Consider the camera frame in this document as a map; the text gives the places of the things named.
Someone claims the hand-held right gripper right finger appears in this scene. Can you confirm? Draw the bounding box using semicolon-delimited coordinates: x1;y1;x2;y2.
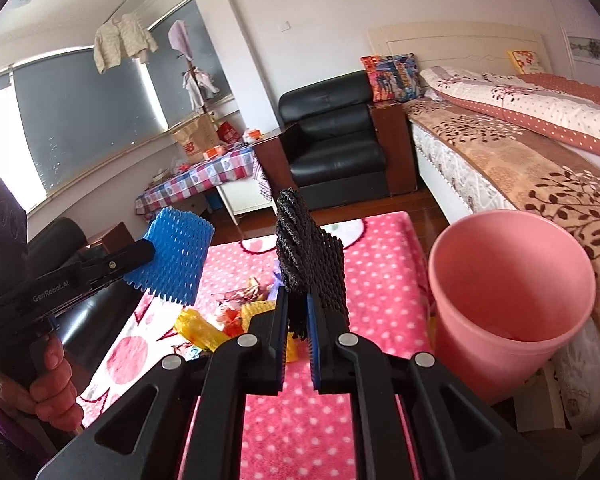
306;292;567;480

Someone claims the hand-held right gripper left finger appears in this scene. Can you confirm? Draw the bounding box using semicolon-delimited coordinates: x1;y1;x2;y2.
35;286;291;480

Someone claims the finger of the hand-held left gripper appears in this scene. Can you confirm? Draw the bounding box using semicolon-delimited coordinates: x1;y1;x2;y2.
75;239;157;292

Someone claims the blue foam fruit net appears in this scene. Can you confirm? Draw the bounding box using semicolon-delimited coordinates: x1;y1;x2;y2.
124;206;216;307

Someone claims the black foam fruit net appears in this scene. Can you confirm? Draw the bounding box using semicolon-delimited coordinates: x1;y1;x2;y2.
275;187;351;341

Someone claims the pink plastic bin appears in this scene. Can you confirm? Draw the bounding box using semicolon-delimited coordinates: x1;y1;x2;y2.
427;209;597;406

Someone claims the person's left hand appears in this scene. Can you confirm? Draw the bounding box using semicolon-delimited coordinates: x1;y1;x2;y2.
0;332;86;433

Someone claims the yellow foam fruit net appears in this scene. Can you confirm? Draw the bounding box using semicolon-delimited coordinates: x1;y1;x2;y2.
240;300;281;333

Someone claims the colourful crumpled wrapper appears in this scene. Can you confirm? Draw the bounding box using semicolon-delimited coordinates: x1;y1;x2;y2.
215;277;277;312

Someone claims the yellow plastic wrapper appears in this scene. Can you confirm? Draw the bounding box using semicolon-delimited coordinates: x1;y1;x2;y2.
174;308;232;354

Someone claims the pink dotted blanket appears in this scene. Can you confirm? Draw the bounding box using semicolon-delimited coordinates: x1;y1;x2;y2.
75;211;436;480

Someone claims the table with checkered cloth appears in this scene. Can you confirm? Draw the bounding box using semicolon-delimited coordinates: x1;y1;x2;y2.
134;147;267;222

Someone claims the large grey window blind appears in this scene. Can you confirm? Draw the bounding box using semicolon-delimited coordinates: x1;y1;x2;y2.
12;45;168;197

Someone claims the white cabinet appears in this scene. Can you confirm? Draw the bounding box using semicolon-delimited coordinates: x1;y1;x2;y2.
215;175;276;226

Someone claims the brown paper bag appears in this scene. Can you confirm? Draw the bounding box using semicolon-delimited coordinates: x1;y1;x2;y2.
172;115;222;163

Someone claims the red box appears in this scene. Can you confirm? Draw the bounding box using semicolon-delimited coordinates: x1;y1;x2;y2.
216;121;244;145

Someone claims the white garment on coat rack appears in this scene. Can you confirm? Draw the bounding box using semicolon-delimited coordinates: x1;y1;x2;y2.
181;67;221;111

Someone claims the black leather armchair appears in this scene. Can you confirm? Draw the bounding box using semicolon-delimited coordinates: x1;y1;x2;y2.
252;71;421;212

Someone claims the white bed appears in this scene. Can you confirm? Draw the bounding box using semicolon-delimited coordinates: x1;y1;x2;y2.
405;67;600;438

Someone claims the cream hanging sweater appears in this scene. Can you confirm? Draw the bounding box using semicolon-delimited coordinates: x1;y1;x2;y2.
93;14;159;75

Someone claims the pink hanging garment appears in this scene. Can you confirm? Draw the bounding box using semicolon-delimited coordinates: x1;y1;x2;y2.
167;20;192;62

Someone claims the narrow grey window blind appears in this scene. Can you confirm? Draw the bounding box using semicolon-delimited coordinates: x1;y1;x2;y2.
147;0;233;131

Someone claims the brown floral bedspread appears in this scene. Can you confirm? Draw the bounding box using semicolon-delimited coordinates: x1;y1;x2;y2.
404;97;600;361

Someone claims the colourful printed cushion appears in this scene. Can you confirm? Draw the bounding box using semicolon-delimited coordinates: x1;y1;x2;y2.
361;53;423;103

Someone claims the floral quilt with dotted edge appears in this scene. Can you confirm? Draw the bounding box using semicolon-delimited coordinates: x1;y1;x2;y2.
420;66;600;163

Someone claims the cream bed headboard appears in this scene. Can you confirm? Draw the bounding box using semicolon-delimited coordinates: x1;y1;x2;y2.
367;25;553;77

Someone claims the yellow printed pillow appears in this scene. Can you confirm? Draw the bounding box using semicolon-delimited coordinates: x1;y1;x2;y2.
506;50;547;75

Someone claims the white wardrobe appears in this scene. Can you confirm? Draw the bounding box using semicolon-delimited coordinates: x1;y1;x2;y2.
532;0;600;111

